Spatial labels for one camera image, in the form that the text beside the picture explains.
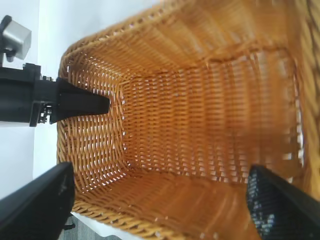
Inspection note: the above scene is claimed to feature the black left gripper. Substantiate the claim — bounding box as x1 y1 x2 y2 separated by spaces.
0 63 111 128

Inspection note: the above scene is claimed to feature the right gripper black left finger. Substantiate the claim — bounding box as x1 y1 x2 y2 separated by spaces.
0 161 76 240

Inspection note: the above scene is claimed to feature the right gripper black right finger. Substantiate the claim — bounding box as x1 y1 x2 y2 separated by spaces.
246 164 320 240

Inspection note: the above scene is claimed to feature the woven wicker basket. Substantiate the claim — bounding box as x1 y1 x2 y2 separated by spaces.
56 0 320 240

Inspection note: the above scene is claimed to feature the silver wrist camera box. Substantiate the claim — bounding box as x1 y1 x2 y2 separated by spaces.
0 21 33 61

